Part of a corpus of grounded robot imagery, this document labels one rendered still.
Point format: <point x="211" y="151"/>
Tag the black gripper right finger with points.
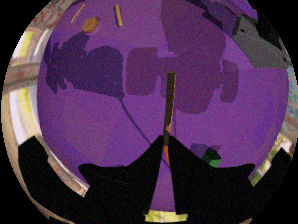
<point x="193" y="179"/>

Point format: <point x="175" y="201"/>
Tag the green cube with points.
<point x="211" y="158"/>

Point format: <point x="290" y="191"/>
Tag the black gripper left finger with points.
<point x="137" y="181"/>

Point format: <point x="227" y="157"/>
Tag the brown round disc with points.
<point x="89" y="25"/>

